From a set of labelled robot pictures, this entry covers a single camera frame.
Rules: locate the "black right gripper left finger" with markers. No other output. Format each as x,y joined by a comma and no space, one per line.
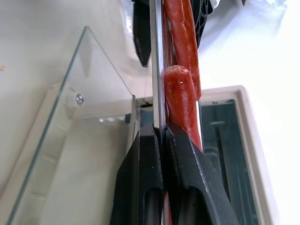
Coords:
138,168

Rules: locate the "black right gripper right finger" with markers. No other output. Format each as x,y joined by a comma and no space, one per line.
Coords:
194,178

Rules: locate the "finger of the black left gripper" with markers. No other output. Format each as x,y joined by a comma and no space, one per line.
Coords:
142,30
201,16

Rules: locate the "glass toaster oven door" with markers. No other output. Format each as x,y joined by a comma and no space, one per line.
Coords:
89,70

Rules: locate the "long red sausage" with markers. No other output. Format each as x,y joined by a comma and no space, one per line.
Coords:
185,35

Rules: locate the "short red sausage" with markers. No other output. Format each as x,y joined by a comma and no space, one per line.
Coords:
180,98

